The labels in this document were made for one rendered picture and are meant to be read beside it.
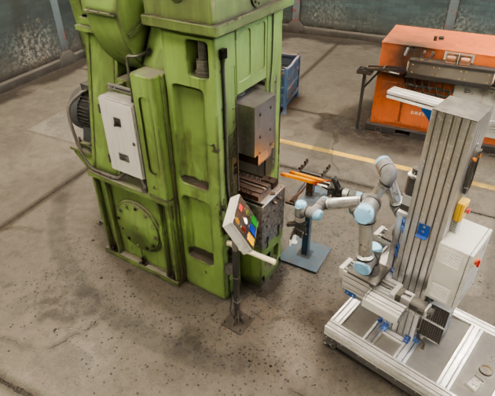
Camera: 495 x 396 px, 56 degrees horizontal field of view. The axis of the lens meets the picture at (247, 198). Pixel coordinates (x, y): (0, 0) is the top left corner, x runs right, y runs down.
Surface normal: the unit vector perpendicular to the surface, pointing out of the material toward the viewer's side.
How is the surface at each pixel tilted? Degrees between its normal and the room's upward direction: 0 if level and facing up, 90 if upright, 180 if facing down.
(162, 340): 0
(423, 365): 0
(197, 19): 90
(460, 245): 0
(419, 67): 90
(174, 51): 89
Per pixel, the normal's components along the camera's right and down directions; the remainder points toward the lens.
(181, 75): -0.54, 0.48
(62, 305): -0.01, -0.82
